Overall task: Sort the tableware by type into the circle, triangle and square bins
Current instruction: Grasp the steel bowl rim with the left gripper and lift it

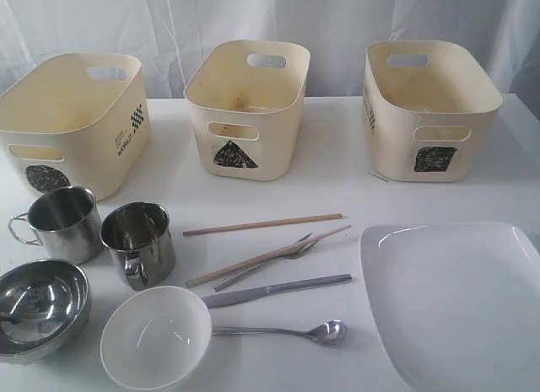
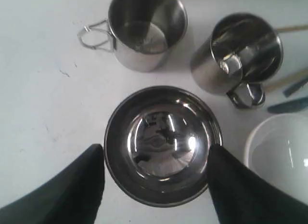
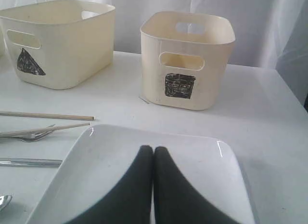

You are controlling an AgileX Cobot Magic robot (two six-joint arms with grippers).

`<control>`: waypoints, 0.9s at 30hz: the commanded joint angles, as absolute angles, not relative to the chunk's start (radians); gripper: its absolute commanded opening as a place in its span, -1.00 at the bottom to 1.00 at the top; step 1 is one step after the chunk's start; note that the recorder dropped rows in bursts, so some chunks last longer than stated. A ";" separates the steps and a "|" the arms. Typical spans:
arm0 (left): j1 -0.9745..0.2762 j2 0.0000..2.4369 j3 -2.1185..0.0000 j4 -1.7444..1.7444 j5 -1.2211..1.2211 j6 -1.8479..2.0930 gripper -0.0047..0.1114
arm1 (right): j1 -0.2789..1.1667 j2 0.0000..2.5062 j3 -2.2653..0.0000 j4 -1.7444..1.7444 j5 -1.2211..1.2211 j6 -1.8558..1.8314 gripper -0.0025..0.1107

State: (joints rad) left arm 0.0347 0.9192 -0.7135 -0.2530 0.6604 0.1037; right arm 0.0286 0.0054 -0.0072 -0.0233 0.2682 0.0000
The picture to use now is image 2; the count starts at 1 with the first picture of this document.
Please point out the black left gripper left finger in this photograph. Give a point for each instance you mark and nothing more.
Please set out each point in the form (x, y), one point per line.
(73, 196)

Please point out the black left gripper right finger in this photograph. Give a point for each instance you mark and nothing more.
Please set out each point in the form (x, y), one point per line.
(241, 197)

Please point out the white round bowl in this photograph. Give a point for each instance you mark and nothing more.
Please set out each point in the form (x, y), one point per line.
(277, 151)

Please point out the stainless steel bowl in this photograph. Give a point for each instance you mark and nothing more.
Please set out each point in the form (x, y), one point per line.
(157, 143)

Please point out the steel fork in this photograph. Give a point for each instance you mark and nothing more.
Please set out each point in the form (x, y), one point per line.
(295, 87)

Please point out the wooden chopstick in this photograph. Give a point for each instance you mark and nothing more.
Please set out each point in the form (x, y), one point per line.
(292, 28)
(286, 80)

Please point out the steel mug with wire handle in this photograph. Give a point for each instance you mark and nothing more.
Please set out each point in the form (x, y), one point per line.
(140, 33)

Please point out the steel table knife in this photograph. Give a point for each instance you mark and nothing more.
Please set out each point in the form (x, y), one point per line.
(291, 106)

